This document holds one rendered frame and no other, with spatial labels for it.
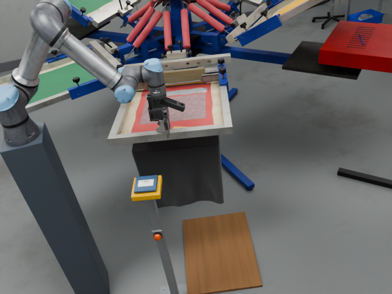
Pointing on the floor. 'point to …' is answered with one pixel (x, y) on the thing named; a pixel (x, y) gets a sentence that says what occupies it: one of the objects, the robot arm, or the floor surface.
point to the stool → (329, 16)
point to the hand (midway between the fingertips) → (169, 132)
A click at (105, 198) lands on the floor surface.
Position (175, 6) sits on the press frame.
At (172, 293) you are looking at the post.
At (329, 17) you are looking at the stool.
